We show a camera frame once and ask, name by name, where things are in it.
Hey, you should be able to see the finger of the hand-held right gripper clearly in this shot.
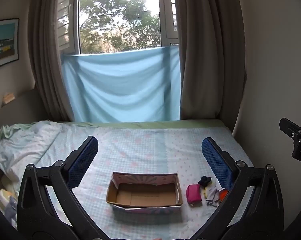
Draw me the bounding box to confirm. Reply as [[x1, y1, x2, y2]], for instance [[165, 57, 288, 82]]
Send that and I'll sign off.
[[279, 117, 301, 140]]

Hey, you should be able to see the light blue hanging cloth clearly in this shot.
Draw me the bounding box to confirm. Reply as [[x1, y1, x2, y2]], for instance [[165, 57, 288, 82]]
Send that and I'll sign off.
[[61, 45, 182, 123]]

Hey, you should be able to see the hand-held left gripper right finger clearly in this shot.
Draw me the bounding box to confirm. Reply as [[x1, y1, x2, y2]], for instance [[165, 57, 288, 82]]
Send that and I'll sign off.
[[201, 137, 284, 230]]

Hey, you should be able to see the crumpled blanket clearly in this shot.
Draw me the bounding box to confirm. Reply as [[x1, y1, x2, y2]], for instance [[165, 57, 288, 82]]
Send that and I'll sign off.
[[0, 121, 62, 183]]

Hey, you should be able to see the framed wall picture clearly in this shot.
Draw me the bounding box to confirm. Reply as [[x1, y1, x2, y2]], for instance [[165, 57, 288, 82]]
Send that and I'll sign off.
[[0, 18, 20, 71]]

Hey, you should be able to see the cardboard box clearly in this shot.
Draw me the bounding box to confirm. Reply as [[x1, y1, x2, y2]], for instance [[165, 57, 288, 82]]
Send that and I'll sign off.
[[106, 172, 183, 214]]

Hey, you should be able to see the green bed sheet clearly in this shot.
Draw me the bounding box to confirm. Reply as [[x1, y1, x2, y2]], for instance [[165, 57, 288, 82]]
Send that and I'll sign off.
[[50, 119, 231, 131]]

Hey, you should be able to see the window with white frame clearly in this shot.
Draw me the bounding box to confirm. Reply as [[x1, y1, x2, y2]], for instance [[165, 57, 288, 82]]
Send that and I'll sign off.
[[57, 0, 180, 56]]

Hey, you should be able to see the small tan object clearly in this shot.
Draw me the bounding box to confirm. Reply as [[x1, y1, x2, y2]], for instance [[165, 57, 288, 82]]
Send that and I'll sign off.
[[3, 92, 16, 104]]

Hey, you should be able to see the pink pouch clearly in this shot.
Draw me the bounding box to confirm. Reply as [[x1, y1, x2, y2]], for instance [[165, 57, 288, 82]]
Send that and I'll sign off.
[[186, 184, 202, 203]]

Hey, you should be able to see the dark blue glove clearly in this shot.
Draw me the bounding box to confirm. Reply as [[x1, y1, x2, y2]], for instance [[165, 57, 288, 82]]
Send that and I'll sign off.
[[198, 176, 213, 189]]

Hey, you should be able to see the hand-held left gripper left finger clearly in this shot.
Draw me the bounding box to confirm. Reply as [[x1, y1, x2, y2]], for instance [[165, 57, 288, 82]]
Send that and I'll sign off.
[[17, 136, 99, 230]]

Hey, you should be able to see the grey-brown curtain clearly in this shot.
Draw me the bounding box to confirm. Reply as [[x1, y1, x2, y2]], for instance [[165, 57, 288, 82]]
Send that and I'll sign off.
[[179, 0, 248, 121], [27, 0, 77, 122]]

